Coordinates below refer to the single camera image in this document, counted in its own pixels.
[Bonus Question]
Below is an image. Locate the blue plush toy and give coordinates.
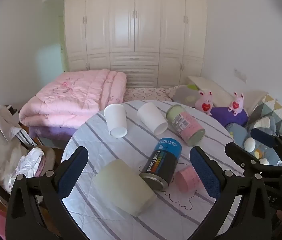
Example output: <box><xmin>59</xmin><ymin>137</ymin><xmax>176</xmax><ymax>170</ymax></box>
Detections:
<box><xmin>224</xmin><ymin>116</ymin><xmax>282</xmax><ymax>167</ymax></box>

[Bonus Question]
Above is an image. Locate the folded pink quilt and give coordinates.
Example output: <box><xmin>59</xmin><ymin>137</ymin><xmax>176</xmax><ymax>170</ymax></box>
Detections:
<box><xmin>18</xmin><ymin>69</ymin><xmax>127</xmax><ymax>133</ymax></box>

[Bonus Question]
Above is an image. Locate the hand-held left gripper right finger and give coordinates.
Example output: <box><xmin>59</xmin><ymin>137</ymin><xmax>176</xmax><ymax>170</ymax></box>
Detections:
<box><xmin>189</xmin><ymin>146</ymin><xmax>273</xmax><ymax>240</ymax></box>

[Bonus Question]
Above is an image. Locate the heart print bedsheet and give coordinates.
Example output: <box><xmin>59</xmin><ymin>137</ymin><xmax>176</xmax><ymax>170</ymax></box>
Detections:
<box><xmin>123</xmin><ymin>87</ymin><xmax>179</xmax><ymax>103</ymax></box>

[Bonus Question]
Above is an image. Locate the green and pink can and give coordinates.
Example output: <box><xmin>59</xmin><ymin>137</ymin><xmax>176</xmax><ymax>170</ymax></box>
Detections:
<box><xmin>166</xmin><ymin>104</ymin><xmax>205</xmax><ymax>147</ymax></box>

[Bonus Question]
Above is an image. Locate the silver white crumpled cloth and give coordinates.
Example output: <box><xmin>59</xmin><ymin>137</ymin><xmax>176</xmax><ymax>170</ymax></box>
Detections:
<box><xmin>8</xmin><ymin>147</ymin><xmax>44</xmax><ymax>193</ymax></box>

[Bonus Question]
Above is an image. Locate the triangle patterned cushion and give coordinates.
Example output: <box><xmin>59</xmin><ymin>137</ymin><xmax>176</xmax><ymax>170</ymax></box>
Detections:
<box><xmin>249</xmin><ymin>94</ymin><xmax>282</xmax><ymax>143</ymax></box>

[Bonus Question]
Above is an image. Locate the cream wardrobe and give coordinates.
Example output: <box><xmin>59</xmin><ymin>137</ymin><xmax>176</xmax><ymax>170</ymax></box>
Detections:
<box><xmin>63</xmin><ymin>0</ymin><xmax>208</xmax><ymax>88</ymax></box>

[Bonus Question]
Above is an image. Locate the white paper cup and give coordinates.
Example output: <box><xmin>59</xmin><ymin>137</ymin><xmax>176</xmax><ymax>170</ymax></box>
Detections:
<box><xmin>137</xmin><ymin>102</ymin><xmax>169</xmax><ymax>135</ymax></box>
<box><xmin>103</xmin><ymin>103</ymin><xmax>128</xmax><ymax>138</ymax></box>

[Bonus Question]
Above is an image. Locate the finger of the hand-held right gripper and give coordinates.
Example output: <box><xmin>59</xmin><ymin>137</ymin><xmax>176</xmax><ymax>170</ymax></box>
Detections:
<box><xmin>250</xmin><ymin>128</ymin><xmax>282</xmax><ymax>166</ymax></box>
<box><xmin>224</xmin><ymin>142</ymin><xmax>282</xmax><ymax>178</ymax></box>

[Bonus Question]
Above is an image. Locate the small pink cup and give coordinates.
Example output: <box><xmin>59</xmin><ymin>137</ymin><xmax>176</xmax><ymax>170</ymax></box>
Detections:
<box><xmin>174</xmin><ymin>165</ymin><xmax>204</xmax><ymax>193</ymax></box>

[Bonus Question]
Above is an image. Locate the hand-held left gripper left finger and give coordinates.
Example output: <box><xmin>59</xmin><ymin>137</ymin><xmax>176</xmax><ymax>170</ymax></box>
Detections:
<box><xmin>5</xmin><ymin>146</ymin><xmax>89</xmax><ymax>240</ymax></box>

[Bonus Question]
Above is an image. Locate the grey pillow with green spots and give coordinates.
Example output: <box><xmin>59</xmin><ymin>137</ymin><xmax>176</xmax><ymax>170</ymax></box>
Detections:
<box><xmin>172</xmin><ymin>84</ymin><xmax>206</xmax><ymax>109</ymax></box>

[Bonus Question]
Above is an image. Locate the purple cushion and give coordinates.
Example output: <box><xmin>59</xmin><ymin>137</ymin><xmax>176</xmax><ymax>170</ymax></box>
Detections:
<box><xmin>209</xmin><ymin>106</ymin><xmax>249</xmax><ymax>128</ymax></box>

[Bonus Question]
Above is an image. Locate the translucent white plastic cup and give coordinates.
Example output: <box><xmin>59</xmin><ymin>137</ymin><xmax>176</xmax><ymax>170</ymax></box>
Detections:
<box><xmin>92</xmin><ymin>158</ymin><xmax>157</xmax><ymax>217</ymax></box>

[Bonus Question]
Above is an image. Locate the black and blue can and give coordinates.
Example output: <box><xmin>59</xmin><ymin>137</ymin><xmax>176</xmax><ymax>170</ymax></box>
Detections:
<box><xmin>139</xmin><ymin>137</ymin><xmax>183</xmax><ymax>191</ymax></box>

